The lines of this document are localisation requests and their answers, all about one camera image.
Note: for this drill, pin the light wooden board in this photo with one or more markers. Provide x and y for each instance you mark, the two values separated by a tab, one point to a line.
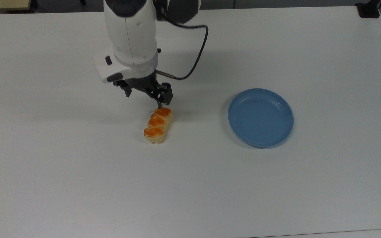
2	4

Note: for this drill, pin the black table clamp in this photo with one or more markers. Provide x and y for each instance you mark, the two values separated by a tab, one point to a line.
368	9

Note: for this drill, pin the blue round plate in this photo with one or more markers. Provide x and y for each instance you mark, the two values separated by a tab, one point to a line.
260	117

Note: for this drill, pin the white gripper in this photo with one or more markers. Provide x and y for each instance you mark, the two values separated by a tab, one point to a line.
106	70

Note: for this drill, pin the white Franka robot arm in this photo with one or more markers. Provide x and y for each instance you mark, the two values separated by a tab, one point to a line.
131	29

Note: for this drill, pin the orange glazed bread roll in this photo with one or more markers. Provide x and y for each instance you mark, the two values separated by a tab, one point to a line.
158	125

